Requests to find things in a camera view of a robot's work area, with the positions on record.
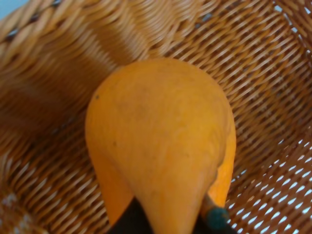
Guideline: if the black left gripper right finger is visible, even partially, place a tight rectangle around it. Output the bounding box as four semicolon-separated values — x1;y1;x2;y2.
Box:
199;194;237;234

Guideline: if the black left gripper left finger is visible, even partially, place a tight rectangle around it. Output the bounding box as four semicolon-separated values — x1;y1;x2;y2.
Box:
112;198;154;234

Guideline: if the orange fruit with stem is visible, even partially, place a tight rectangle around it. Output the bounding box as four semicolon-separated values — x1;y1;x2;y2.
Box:
85;58;236;234

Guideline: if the orange woven wicker basket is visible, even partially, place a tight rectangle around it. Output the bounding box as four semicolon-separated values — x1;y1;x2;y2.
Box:
0;0;312;234

